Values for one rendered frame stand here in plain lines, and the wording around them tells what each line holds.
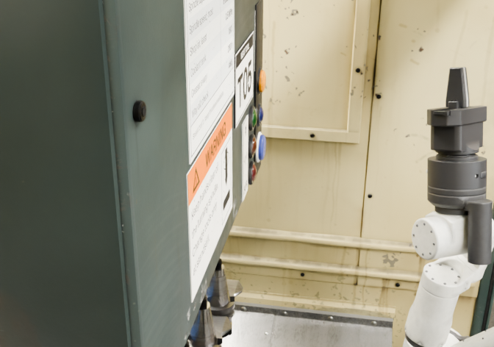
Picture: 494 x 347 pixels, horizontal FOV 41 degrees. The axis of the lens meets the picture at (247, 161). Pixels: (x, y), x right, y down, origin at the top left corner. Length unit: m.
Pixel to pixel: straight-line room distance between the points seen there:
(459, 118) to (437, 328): 0.36
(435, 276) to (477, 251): 0.11
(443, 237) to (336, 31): 0.58
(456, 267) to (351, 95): 0.49
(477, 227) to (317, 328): 0.80
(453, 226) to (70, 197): 0.77
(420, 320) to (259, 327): 0.68
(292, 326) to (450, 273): 0.70
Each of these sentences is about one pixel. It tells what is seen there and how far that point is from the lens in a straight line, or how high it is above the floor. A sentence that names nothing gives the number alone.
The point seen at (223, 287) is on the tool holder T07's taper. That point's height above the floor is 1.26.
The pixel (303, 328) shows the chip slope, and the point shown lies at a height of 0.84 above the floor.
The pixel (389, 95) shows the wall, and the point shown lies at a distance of 1.48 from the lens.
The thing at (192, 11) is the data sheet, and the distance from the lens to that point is 0.44.
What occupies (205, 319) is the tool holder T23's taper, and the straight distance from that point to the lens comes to 1.05.
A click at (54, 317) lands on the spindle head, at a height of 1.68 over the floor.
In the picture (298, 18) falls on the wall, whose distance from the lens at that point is 1.44.
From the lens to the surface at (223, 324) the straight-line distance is 1.14.
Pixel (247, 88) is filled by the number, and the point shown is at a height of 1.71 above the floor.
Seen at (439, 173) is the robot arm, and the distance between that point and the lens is 1.04.
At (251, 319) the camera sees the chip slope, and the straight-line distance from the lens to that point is 1.76.
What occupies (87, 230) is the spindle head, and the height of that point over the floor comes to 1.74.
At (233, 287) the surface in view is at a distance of 1.23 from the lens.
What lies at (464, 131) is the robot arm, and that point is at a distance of 1.03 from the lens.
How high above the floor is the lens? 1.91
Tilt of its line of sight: 24 degrees down
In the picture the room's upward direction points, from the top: straight up
